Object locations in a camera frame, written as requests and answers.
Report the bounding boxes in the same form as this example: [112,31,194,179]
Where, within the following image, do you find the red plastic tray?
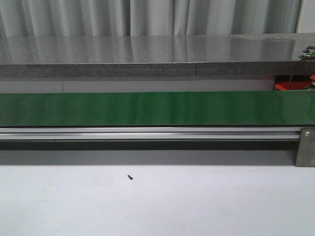
[274,75,314,90]

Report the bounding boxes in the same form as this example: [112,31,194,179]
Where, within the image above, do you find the grey stone counter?
[0,33,315,78]

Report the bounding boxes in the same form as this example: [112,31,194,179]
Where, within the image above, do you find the green conveyor belt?
[0,90,315,127]

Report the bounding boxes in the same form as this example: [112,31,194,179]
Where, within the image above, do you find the small green circuit board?
[300,46,315,59]

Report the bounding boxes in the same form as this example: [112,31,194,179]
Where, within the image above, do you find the grey white curtain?
[0,0,301,37]

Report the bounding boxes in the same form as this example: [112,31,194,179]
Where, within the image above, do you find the aluminium conveyor side rail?
[0,126,302,141]

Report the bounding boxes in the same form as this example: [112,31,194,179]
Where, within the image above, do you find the metal conveyor support bracket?
[295,127,315,167]

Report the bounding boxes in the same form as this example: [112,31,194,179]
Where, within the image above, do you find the red black wire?
[287,45,315,91]

